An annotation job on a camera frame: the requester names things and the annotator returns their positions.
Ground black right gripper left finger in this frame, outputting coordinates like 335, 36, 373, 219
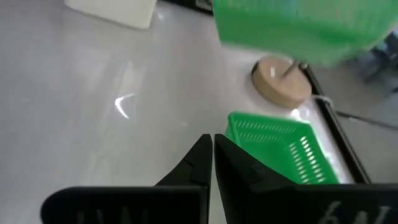
40, 133, 214, 224

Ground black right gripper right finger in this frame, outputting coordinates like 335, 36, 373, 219
213, 133, 398, 224

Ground green slotted plastic basket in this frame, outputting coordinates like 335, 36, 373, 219
224, 111, 340, 185
212, 0, 398, 68

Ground white lamp with wooden base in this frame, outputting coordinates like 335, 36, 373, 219
251, 55, 313, 109

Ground white plastic basket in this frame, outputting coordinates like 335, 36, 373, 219
63, 0, 158, 31

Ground black cable outside frame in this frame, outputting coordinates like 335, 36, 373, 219
335, 110, 398, 131

